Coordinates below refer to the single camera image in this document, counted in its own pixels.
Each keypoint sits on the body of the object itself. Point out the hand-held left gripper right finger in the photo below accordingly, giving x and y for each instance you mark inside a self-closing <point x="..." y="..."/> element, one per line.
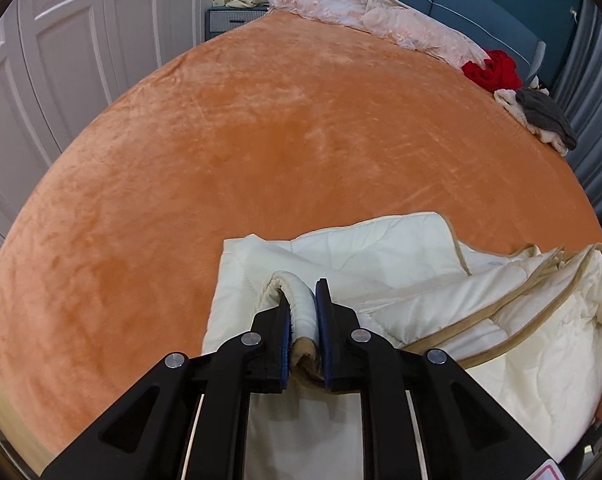
<point x="326" y="330"/>

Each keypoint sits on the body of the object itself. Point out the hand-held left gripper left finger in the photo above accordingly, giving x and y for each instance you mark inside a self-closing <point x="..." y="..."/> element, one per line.
<point x="283" y="340"/>

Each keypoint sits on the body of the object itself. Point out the blue padded headboard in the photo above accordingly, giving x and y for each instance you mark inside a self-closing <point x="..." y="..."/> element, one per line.
<point x="481" y="0"/>

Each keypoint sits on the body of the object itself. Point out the pink crumpled duvet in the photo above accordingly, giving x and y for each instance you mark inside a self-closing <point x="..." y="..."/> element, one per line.
<point x="381" y="15"/>

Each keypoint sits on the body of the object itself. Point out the grey knitted sweater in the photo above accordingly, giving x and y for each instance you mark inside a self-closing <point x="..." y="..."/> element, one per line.
<point x="546" y="115"/>

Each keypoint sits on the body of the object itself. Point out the white quilted jacket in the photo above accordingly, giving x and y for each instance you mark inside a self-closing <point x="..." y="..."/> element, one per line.
<point x="481" y="310"/>

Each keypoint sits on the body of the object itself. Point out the grey and cream folded clothes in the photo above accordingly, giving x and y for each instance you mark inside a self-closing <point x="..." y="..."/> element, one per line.
<point x="506" y="97"/>

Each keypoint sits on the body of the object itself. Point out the grey curtain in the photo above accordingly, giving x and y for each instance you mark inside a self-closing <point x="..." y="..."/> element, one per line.
<point x="596" y="110"/>

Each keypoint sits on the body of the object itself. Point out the orange bed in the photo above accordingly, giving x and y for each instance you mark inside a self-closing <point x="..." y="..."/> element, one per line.
<point x="231" y="160"/>

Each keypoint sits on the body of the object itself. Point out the red garment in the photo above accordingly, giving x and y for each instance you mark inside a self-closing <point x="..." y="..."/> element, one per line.
<point x="498" y="72"/>

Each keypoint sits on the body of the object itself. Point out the white panelled wardrobe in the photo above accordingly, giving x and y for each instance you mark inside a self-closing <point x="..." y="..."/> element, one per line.
<point x="81" y="60"/>

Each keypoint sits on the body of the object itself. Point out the grey nightstand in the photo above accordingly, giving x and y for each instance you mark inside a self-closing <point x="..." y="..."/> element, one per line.
<point x="226" y="22"/>

